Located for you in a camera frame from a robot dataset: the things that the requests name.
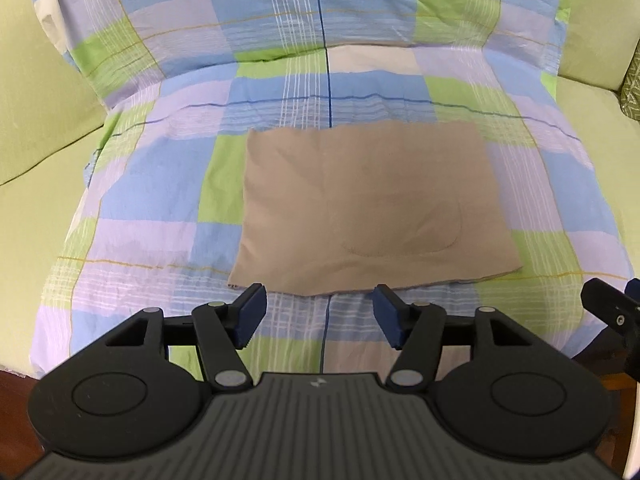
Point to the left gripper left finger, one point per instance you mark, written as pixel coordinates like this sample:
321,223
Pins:
218,331

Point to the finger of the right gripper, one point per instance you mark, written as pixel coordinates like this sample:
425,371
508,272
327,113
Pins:
617,310

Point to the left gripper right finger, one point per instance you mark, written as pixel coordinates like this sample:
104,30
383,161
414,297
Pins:
419,332

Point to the beige cloth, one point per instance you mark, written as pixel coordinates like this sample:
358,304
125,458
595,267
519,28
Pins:
351,207

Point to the green textured cushion front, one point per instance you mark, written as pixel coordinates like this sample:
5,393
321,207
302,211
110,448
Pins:
630,90

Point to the plaid blue green sheet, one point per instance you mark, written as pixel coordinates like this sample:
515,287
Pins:
184,81

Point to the light green sofa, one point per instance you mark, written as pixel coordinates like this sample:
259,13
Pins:
52,123

